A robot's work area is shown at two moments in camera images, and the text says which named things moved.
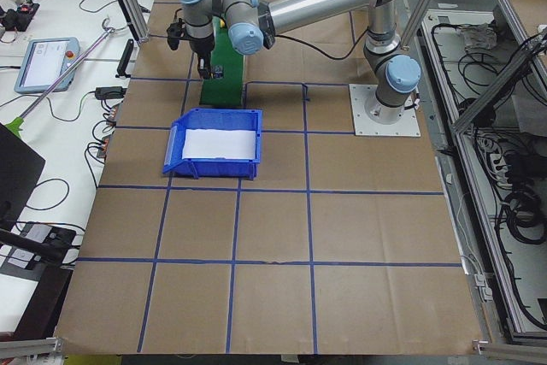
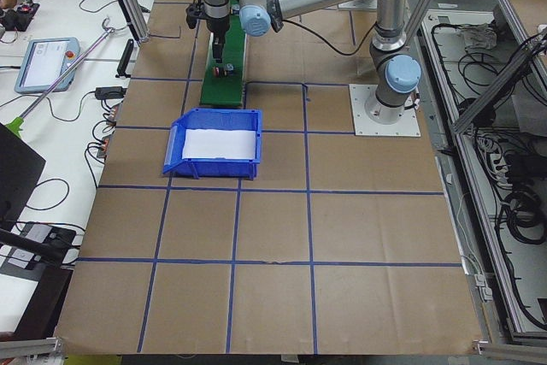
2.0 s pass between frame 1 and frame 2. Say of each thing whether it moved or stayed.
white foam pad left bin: stayed
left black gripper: moved
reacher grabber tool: stayed
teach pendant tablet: stayed
